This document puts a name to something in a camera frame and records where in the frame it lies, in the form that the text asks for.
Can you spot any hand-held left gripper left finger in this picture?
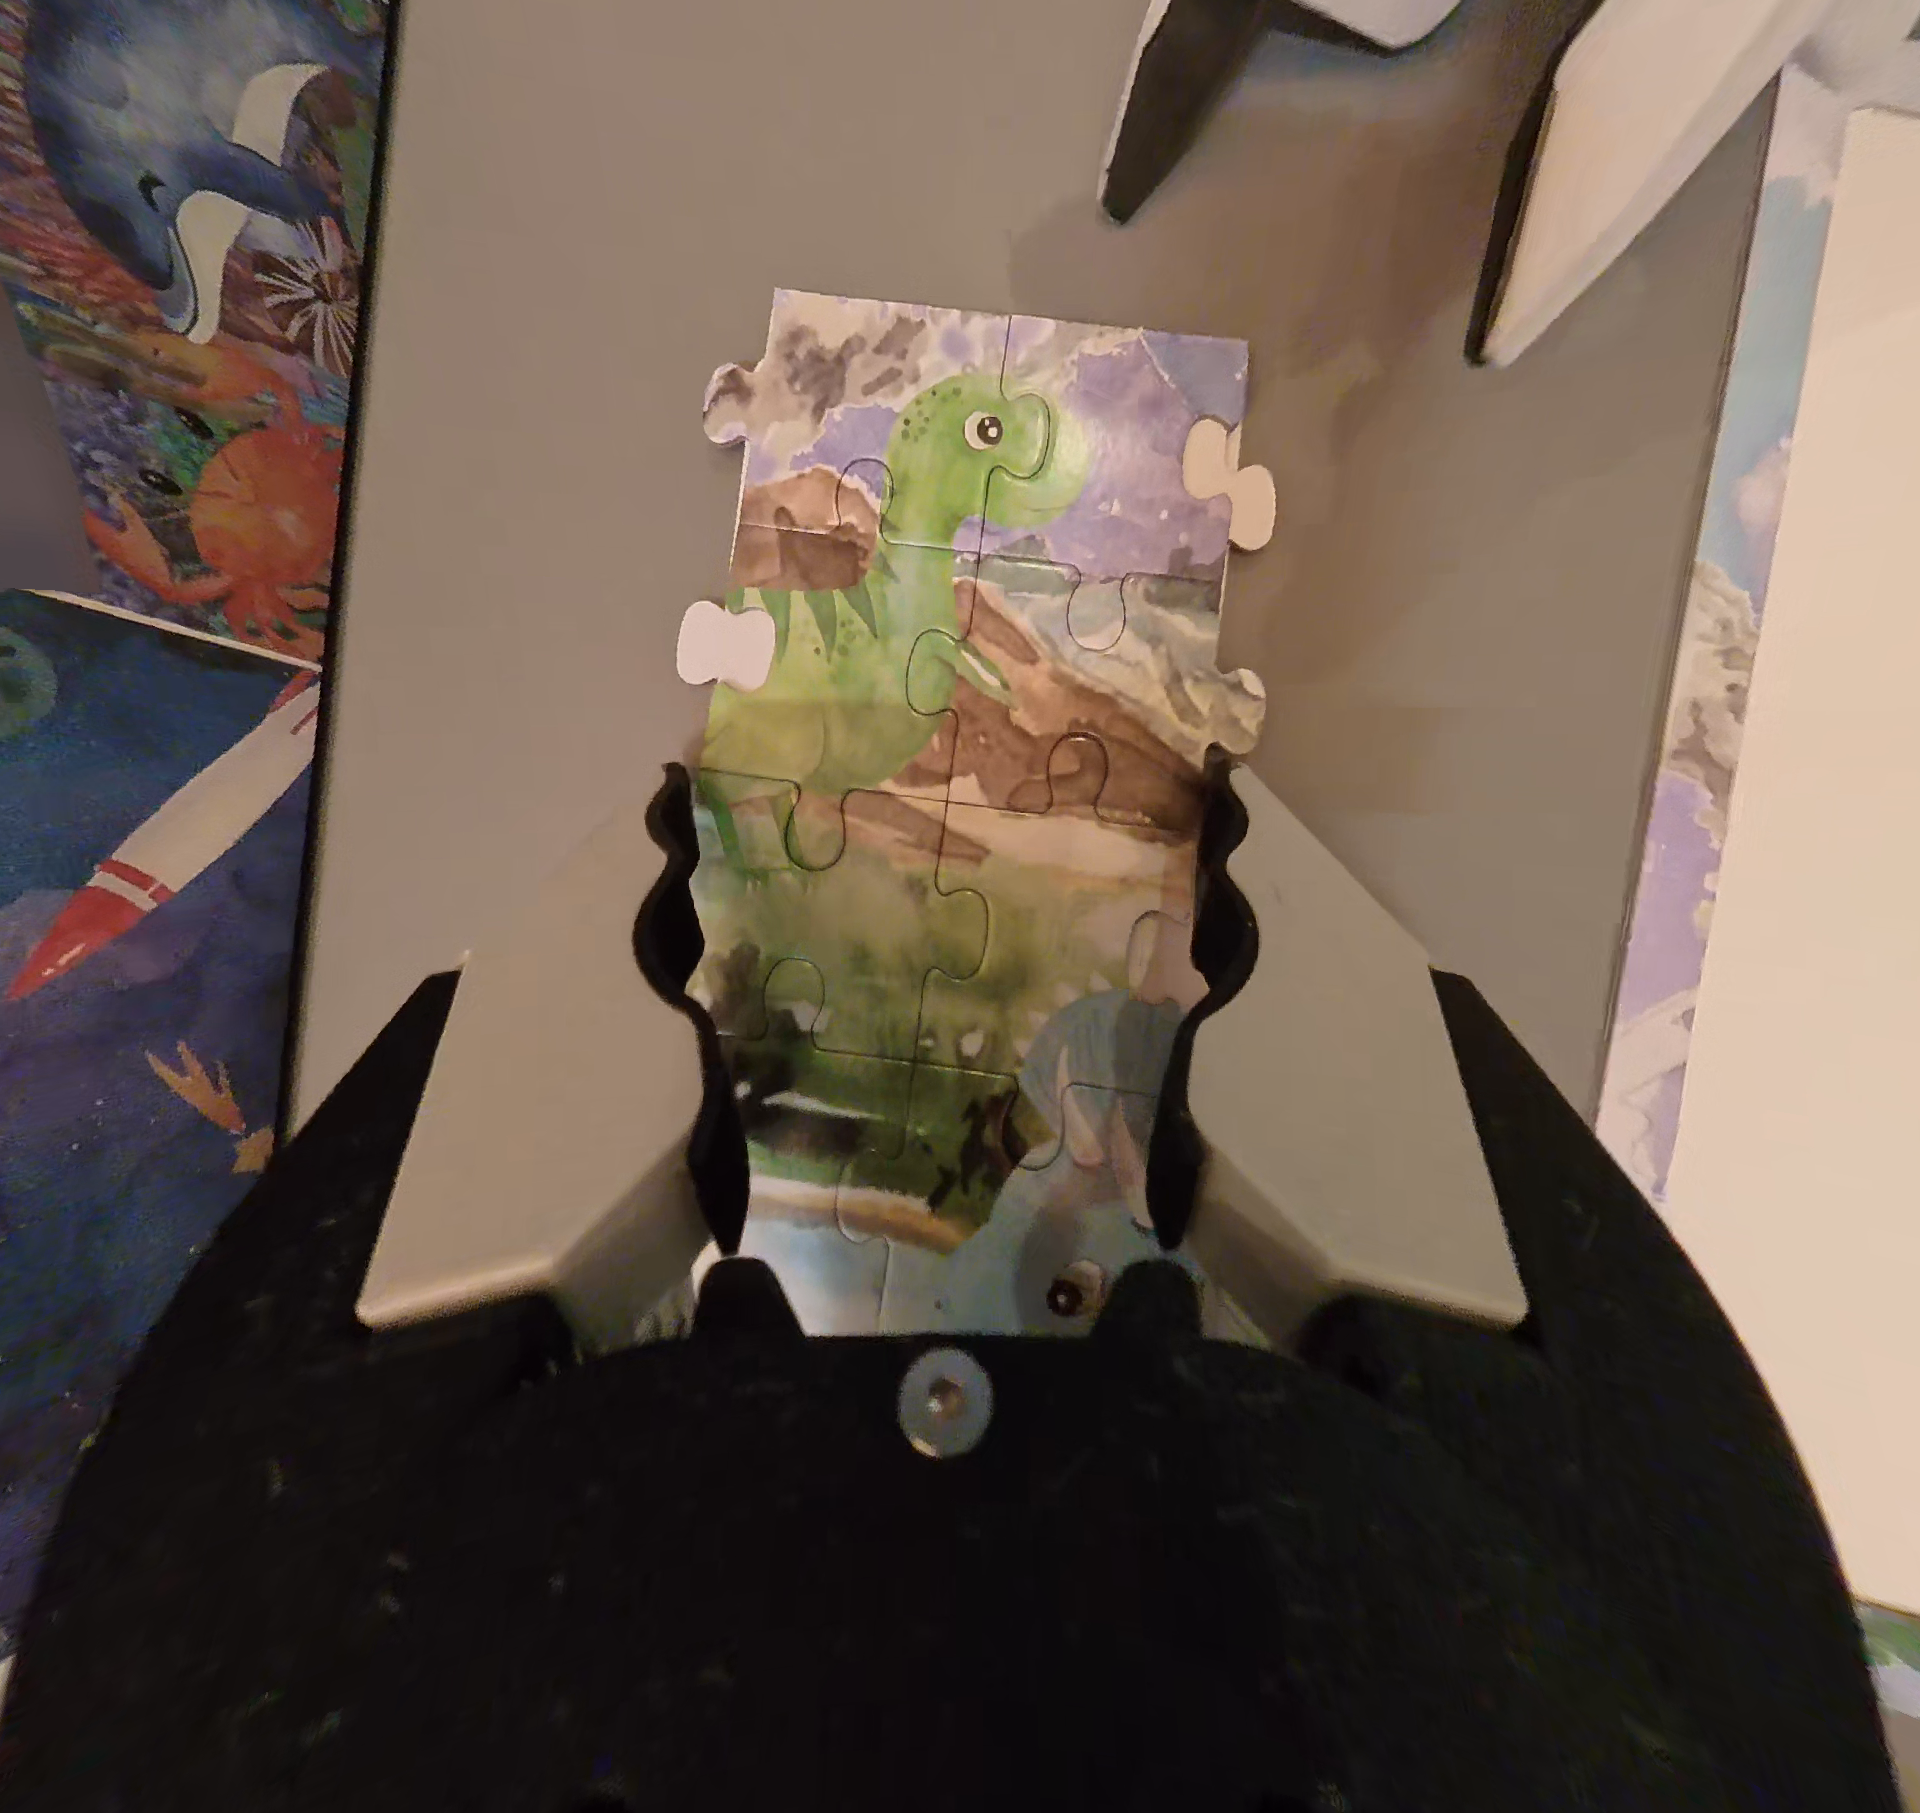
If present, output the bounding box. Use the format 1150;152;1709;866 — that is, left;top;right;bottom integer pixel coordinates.
358;760;753;1332

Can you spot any illustrated puzzle box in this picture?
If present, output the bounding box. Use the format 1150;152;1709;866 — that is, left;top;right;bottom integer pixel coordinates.
0;0;403;1657

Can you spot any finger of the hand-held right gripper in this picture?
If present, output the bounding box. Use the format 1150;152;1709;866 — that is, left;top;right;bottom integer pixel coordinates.
1463;0;1920;371
1099;0;1508;227

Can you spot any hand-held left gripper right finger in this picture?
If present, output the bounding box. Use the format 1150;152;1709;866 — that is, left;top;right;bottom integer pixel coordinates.
1148;749;1531;1349

